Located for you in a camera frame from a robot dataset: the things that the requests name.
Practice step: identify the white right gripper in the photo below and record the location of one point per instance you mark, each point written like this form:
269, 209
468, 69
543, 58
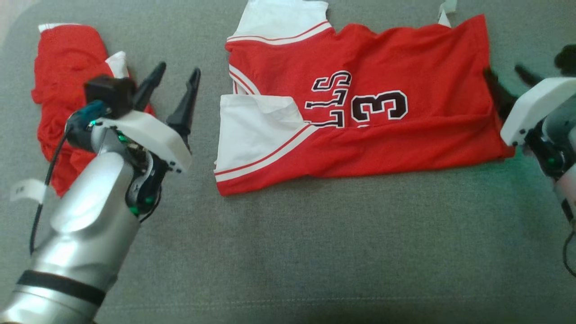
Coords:
531, 105

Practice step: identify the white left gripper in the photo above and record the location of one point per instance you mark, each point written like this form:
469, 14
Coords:
153, 135

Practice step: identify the red basketball jersey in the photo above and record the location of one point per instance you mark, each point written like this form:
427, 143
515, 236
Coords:
427, 67

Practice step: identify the red shorts with white stripe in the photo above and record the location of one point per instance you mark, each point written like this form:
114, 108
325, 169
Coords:
63, 58

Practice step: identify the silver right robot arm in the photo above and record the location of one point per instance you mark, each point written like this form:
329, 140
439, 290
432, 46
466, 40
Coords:
562, 135

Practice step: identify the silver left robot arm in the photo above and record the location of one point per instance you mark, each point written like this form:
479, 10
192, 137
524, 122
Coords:
85, 225

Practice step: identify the large grey sofa seat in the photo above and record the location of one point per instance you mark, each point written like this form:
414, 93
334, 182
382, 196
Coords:
315, 252

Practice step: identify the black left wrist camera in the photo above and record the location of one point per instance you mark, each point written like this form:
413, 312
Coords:
110, 94

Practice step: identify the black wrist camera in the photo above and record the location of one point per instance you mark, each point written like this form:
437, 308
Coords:
567, 58
110, 94

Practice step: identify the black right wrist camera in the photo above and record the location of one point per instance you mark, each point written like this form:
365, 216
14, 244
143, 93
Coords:
567, 58

